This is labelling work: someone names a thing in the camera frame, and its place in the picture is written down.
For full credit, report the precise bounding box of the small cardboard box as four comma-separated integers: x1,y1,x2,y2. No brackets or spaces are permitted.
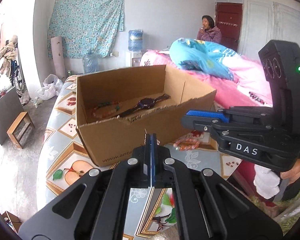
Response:
1,211,22,232

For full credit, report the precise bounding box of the white plastic bag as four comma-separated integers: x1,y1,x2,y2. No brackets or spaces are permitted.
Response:
36,74,64,100

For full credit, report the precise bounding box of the dark purple smartwatch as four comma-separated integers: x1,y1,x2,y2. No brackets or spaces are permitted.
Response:
119,94,171,118

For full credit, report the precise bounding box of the teal floral wall cloth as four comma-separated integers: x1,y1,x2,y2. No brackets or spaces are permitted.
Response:
48,0,125,59

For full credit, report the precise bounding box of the person's right hand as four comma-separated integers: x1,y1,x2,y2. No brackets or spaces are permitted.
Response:
252,166,282,201

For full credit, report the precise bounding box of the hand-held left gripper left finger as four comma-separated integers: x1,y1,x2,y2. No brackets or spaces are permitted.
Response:
19,133,152,240

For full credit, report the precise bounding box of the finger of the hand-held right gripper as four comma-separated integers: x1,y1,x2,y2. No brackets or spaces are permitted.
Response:
186,106,273,121
181,116,291,143

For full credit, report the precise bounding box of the white wardrobe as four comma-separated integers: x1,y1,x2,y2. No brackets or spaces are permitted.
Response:
237,0,300,63

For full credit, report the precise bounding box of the dark red door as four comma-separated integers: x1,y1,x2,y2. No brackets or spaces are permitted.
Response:
216,2,243,52

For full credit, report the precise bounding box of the pale rolled mat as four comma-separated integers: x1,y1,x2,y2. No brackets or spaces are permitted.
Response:
51,36,66,80

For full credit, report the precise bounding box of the multicolour bead bracelet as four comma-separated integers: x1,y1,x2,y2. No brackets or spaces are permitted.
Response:
91,100,122,119

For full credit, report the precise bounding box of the person's right forearm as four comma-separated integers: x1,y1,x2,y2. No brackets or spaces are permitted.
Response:
280,159,300,201

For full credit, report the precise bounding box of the white water dispenser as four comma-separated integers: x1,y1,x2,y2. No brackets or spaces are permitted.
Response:
126,51,147,67

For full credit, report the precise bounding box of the wheelchair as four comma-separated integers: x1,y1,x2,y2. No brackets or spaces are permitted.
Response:
10,59,24,93

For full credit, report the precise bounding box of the fruit print tablecloth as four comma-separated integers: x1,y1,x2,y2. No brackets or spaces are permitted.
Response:
37,75,243,240

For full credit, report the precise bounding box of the small wooden stool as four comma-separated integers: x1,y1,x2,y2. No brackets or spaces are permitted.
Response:
7,112,35,149

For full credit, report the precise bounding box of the blue water dispenser bottle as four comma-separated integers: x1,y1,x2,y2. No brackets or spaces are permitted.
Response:
128,29,144,52

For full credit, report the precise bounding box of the pink bead bracelet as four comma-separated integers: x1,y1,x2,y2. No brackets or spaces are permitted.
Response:
174,137,201,152

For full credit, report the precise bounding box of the empty clear water bottle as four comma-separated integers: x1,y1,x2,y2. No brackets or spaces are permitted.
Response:
83,50,99,73

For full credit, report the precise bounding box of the grey cabinet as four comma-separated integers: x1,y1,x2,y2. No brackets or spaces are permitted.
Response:
0,87,24,145

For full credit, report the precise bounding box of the blue printed quilt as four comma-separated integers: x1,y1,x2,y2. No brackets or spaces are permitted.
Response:
169,38,243,80

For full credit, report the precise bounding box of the brown cardboard box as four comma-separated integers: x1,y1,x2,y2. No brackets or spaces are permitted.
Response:
76,64,217,167

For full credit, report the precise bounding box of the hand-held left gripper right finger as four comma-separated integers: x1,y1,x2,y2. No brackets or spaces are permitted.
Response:
150,133,283,240

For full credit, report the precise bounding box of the pile of clothes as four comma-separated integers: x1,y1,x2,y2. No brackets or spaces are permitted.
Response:
0,35,19,67

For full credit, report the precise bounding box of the pink floral blanket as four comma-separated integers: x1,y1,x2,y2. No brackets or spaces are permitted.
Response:
140,49,274,110

